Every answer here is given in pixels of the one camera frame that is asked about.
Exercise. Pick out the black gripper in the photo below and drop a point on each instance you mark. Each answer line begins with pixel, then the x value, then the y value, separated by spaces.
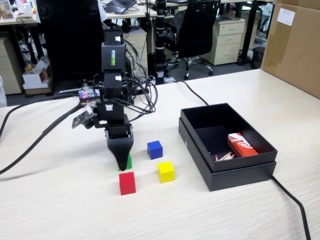
pixel 110 113

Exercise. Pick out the green cube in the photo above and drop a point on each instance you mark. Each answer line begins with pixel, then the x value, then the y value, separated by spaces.
pixel 129 162

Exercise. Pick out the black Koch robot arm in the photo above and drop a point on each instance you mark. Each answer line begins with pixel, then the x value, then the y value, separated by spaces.
pixel 112 57

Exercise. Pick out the blue cube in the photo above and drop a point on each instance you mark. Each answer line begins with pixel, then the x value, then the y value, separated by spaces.
pixel 155 150

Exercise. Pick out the red cube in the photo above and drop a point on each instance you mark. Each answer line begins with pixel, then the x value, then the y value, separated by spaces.
pixel 127 183

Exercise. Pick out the yellow cube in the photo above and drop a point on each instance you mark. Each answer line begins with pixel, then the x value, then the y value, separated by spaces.
pixel 166 172

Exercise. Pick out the robot controller circuit board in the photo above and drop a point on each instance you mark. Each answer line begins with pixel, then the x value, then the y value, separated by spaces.
pixel 86 94

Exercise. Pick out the wooden match red head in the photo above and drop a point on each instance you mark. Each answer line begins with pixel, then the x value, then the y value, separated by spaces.
pixel 228 157
pixel 224 156
pixel 215 157

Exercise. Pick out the beige cabinet behind robot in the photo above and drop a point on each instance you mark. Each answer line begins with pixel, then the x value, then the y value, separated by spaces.
pixel 138 45

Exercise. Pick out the black pole white bands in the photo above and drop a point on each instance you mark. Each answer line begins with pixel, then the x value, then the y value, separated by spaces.
pixel 160 50

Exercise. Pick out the white box on floor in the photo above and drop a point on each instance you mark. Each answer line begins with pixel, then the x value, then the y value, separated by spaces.
pixel 35 76

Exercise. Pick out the black open box tray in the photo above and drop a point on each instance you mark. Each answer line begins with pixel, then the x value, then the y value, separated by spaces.
pixel 240 165

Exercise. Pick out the orange matchbox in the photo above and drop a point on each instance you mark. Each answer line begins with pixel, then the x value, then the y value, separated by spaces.
pixel 242 146

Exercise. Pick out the black open box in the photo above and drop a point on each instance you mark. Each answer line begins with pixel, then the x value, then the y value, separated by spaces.
pixel 240 178

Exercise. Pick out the large black chair back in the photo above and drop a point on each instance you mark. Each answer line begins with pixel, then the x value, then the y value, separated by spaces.
pixel 72 37

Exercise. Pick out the beige cabinet wide drawers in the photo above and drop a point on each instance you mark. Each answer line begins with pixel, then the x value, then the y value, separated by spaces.
pixel 8 70

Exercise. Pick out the black mesh office chair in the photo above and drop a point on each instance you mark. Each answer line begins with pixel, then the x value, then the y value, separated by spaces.
pixel 195 30

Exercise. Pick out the black laptop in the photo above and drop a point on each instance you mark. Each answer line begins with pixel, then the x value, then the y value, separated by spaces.
pixel 120 5

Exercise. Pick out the black trash bin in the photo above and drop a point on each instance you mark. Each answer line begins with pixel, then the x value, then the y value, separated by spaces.
pixel 258 58

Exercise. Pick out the framed picture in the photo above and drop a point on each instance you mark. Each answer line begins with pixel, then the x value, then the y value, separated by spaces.
pixel 7 12

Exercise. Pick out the large cardboard box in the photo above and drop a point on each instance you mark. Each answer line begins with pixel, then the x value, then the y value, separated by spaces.
pixel 292 50

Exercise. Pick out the small wrist camera board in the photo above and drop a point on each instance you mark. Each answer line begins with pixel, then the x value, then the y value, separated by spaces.
pixel 82 120

